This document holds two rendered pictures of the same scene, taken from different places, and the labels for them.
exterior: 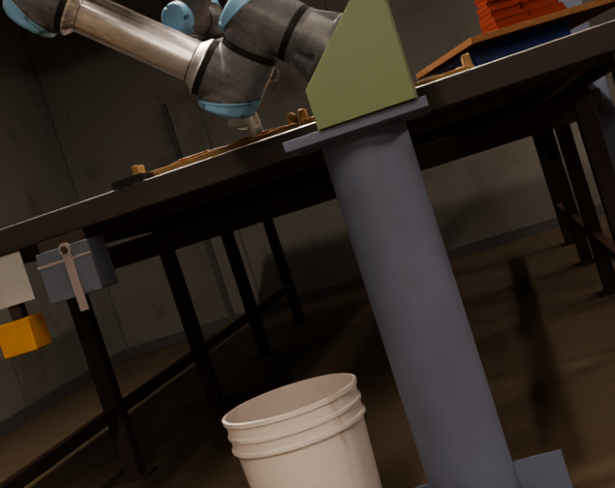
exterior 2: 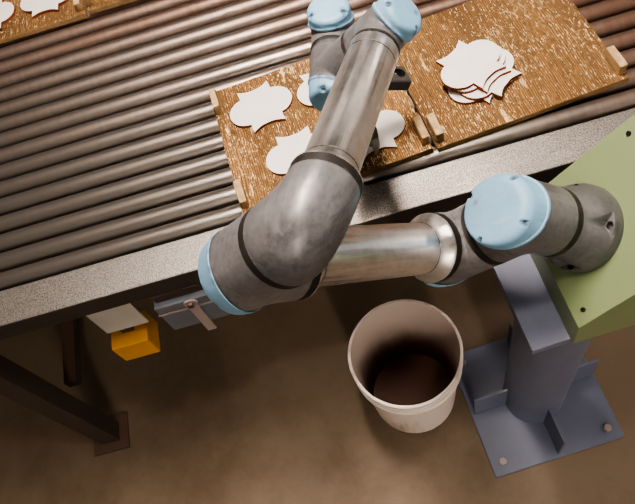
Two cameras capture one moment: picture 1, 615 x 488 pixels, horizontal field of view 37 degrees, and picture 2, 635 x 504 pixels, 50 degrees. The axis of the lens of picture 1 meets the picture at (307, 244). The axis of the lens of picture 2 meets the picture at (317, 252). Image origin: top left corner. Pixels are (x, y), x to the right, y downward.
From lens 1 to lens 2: 1.92 m
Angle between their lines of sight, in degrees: 58
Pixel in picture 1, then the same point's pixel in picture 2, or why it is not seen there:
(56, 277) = (180, 317)
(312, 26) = (588, 246)
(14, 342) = (135, 353)
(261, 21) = (537, 249)
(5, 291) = (114, 323)
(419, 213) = not seen: hidden behind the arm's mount
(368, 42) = not seen: outside the picture
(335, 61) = (620, 309)
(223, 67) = (467, 270)
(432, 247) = not seen: hidden behind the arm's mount
